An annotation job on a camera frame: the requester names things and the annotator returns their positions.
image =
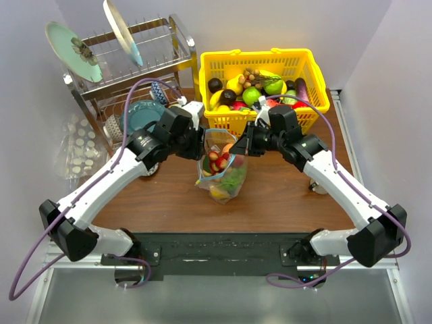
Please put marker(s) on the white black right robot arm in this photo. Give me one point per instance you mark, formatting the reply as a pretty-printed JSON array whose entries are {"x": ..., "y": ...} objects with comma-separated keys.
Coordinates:
[{"x": 378, "y": 227}]

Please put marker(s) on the beige blue-edged plate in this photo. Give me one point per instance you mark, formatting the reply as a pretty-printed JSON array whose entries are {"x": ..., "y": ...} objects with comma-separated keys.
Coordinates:
[{"x": 122, "y": 33}]

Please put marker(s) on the polka dot plastic bag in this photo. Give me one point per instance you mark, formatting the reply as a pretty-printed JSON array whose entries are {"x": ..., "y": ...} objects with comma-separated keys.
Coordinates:
[{"x": 81, "y": 153}]

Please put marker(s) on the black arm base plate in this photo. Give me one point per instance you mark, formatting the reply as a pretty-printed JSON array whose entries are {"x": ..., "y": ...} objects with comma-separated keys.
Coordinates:
[{"x": 233, "y": 254}]

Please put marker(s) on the black white floral bowl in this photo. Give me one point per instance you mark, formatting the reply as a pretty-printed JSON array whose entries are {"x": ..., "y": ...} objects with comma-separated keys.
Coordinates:
[{"x": 151, "y": 171}]

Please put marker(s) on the yellow pear toy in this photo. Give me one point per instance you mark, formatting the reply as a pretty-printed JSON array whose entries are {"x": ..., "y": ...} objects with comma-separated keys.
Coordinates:
[{"x": 234, "y": 85}]

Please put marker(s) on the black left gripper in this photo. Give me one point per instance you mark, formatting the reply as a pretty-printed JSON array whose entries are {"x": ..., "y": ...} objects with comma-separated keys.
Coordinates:
[{"x": 197, "y": 150}]

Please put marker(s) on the teal scalloped plate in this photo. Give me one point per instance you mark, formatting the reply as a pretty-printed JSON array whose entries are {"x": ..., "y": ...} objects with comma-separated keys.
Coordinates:
[{"x": 140, "y": 113}]

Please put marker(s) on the red pepper toy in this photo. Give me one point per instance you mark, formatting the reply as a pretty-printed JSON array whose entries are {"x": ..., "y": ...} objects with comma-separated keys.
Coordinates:
[{"x": 299, "y": 105}]

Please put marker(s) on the dark avocado toy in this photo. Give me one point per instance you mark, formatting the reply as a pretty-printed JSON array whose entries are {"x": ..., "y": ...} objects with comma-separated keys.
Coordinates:
[
  {"x": 227, "y": 97},
  {"x": 214, "y": 85}
]

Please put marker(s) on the mint green flower plate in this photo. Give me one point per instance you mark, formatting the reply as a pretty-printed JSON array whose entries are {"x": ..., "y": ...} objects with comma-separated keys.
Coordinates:
[{"x": 73, "y": 52}]

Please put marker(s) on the green grape bunch toy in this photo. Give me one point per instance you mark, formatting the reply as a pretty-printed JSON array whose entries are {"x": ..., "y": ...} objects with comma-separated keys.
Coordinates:
[{"x": 233, "y": 180}]

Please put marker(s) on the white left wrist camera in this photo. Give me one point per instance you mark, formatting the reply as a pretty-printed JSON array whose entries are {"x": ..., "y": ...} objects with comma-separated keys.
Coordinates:
[{"x": 194, "y": 108}]

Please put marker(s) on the blue zigzag bowl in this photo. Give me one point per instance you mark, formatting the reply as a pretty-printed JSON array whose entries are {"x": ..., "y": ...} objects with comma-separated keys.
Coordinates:
[{"x": 158, "y": 94}]

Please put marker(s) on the green apple toy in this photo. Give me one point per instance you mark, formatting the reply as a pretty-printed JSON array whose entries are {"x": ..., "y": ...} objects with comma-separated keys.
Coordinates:
[
  {"x": 273, "y": 85},
  {"x": 251, "y": 95}
]

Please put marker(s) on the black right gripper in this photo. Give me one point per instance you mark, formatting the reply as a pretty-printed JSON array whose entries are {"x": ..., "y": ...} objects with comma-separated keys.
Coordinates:
[{"x": 241, "y": 146}]

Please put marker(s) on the brown grape bunch toy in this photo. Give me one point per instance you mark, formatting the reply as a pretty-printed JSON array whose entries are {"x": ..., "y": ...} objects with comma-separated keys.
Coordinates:
[{"x": 252, "y": 78}]

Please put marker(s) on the cream ceramic mug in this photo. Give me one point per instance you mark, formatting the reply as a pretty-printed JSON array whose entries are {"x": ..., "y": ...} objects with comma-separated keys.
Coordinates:
[{"x": 316, "y": 187}]

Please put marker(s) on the yellow plastic basket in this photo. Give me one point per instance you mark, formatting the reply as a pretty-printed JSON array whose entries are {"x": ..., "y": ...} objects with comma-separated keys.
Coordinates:
[{"x": 287, "y": 63}]

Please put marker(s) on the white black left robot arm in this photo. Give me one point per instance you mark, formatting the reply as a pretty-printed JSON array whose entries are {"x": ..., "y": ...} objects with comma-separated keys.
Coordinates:
[{"x": 68, "y": 222}]

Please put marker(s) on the purple eggplant toy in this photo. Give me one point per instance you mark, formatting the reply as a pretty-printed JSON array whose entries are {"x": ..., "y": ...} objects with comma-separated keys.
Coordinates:
[{"x": 301, "y": 89}]

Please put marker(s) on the yellow bell pepper toy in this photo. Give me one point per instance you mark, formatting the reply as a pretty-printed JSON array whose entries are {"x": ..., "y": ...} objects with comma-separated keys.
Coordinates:
[{"x": 218, "y": 193}]

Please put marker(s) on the red yellow apple toy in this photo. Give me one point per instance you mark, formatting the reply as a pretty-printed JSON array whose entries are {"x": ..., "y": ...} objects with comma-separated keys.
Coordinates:
[{"x": 239, "y": 161}]

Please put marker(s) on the yellow banana toy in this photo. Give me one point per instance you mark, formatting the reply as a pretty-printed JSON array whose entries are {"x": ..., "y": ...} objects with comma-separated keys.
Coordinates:
[{"x": 214, "y": 102}]

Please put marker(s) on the steel two-tier dish rack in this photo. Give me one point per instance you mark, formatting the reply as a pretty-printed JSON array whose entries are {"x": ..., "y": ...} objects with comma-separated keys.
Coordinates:
[{"x": 168, "y": 50}]

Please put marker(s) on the clear zip bag blue seal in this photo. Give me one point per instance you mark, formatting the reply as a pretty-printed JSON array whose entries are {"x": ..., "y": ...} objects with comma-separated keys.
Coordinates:
[{"x": 217, "y": 137}]

